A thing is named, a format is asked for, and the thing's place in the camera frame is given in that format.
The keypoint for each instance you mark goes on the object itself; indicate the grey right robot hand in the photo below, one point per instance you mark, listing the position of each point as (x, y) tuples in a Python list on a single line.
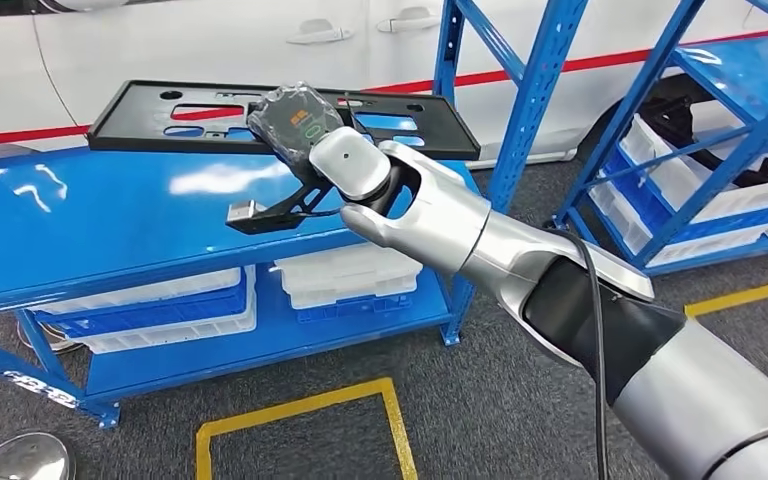
[(291, 122)]

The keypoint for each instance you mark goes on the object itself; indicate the black license plate frame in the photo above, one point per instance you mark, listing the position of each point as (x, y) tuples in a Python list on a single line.
[(119, 122)]

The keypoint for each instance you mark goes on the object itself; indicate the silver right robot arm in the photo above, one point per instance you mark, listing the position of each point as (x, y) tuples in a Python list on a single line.
[(444, 218)]

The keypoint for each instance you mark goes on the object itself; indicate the blue metal shelf rack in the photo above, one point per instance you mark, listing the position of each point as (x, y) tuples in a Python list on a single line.
[(92, 218), (735, 73)]

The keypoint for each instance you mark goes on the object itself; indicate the black plastic part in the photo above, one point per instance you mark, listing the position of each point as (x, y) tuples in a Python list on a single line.
[(669, 116)]

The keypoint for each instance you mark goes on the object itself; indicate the white car with red stripe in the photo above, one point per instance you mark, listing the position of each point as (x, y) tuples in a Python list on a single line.
[(192, 60)]

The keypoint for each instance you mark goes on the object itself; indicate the blue plastic crate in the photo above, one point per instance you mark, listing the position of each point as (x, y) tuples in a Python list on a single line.
[(351, 308), (629, 185), (152, 311)]

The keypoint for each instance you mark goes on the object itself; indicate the white car side mirror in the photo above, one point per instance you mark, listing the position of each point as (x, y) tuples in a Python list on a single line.
[(86, 4)]

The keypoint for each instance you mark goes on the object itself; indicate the silver round floor base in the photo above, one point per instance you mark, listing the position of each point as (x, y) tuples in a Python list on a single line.
[(36, 341)]

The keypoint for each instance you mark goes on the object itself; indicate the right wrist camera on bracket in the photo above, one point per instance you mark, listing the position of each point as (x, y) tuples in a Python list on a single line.
[(271, 215)]

